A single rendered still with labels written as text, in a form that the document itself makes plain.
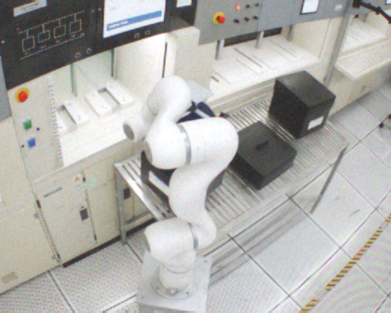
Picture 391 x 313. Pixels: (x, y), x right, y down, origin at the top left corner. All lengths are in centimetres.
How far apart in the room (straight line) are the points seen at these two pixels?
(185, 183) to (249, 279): 155
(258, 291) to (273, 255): 31
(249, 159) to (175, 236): 80
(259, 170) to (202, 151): 95
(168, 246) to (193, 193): 23
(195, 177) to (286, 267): 169
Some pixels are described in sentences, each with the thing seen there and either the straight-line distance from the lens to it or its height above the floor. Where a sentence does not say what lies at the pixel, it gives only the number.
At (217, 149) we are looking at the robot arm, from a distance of 92.
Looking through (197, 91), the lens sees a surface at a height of 128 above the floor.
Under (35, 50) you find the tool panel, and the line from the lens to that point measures 136.
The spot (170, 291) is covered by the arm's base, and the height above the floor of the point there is 80.
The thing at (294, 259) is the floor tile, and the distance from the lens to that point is 265.
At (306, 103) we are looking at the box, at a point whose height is 101.
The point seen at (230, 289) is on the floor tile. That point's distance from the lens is 242.
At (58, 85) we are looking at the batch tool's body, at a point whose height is 87.
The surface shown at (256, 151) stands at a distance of 192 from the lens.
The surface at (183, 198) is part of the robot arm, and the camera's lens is 102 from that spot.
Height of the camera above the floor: 217
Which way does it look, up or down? 46 degrees down
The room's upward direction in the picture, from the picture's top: 9 degrees clockwise
